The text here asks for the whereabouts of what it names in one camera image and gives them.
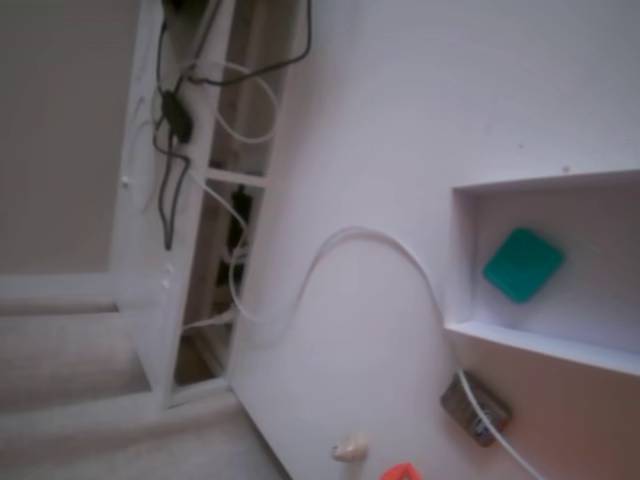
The green rounded cube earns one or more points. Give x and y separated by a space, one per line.
522 265

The small white animal figurine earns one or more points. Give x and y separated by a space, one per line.
351 446

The white cardboard bin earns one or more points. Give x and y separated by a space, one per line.
550 330

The white frame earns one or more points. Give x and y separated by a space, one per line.
145 125

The grey square pad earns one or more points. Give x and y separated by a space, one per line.
465 405

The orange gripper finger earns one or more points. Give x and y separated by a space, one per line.
412 474
390 472

